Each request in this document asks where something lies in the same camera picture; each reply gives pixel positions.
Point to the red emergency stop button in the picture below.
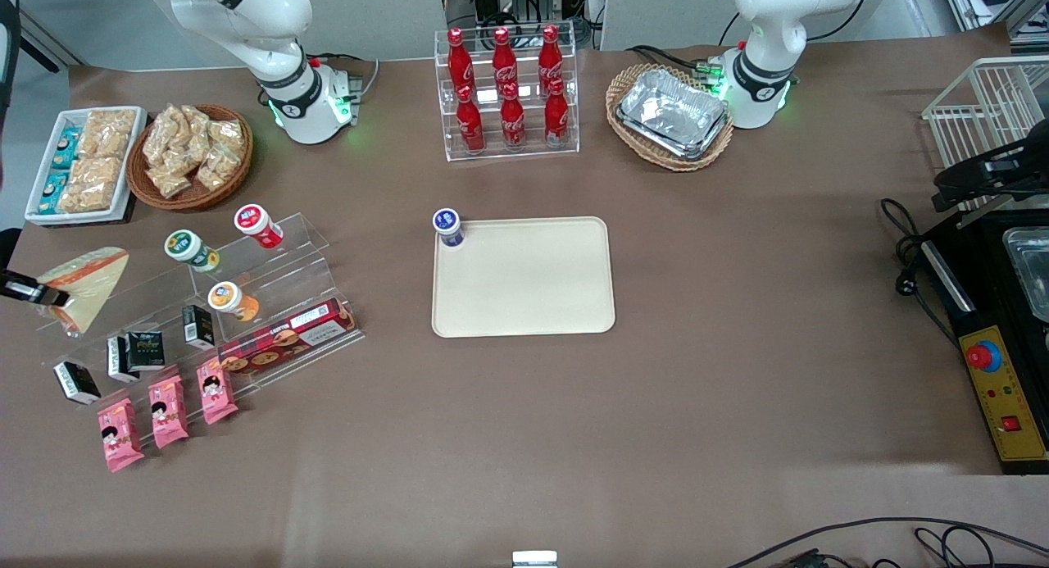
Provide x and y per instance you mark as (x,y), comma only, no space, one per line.
(982,356)

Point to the cream plastic tray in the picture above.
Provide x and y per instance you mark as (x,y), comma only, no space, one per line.
(524,277)

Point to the light wicker basket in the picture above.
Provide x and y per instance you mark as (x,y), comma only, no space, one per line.
(623,142)

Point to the teal snack packet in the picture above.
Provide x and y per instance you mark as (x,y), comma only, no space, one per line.
(65,148)
(54,193)

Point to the metal pan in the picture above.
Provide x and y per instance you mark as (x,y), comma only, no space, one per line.
(1031,269)

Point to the dark red cookie box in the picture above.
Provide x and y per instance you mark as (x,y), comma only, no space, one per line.
(287,337)

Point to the red lid yogurt cup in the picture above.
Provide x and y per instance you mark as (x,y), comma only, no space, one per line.
(256,224)

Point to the black heating appliance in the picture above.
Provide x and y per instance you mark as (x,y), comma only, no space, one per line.
(983,281)

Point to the small black carton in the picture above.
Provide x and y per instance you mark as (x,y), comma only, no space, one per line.
(147,350)
(120,360)
(76,383)
(197,326)

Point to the green lid yogurt cup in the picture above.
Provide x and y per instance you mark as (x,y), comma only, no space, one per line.
(188,248)

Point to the red cola bottle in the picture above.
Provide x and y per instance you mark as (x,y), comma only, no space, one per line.
(513,124)
(459,64)
(550,58)
(470,125)
(504,61)
(556,119)

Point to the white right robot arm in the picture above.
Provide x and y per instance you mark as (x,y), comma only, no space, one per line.
(287,84)

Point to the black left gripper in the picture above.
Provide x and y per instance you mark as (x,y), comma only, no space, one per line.
(977,174)

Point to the pink snack packet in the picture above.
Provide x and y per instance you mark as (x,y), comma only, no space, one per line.
(169,412)
(216,393)
(120,435)

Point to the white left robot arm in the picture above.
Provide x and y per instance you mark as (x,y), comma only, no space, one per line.
(766,76)

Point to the dark brown wicker basket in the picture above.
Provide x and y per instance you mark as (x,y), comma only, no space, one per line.
(238,170)

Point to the yellow control panel box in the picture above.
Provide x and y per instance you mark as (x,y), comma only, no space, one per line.
(1012,396)

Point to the white rectangular snack tray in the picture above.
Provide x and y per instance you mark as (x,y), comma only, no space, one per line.
(41,174)

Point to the triangle sandwich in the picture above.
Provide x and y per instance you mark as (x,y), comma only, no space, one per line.
(94,277)

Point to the small silver metal block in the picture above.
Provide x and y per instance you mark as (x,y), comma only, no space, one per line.
(534,559)

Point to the grey partition panel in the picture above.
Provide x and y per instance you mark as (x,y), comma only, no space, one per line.
(664,11)
(369,15)

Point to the clear pack of crispy snacks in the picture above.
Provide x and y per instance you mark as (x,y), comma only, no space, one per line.
(108,134)
(90,184)

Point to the orange lid yogurt cup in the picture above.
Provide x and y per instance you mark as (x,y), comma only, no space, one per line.
(229,299)

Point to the aluminium foil tray stack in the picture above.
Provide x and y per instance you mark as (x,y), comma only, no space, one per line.
(672,111)

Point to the clear acrylic bottle rack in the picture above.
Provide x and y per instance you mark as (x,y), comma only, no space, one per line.
(529,152)

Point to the clear acrylic tiered stand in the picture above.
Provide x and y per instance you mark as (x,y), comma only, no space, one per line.
(287,269)

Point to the clear bag of puffed snacks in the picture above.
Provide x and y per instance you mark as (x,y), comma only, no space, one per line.
(195,123)
(170,182)
(228,136)
(162,138)
(216,168)

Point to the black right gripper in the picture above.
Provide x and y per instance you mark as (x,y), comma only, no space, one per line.
(18,288)

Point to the blue lid yogurt cup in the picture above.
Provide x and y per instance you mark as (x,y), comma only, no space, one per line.
(448,224)

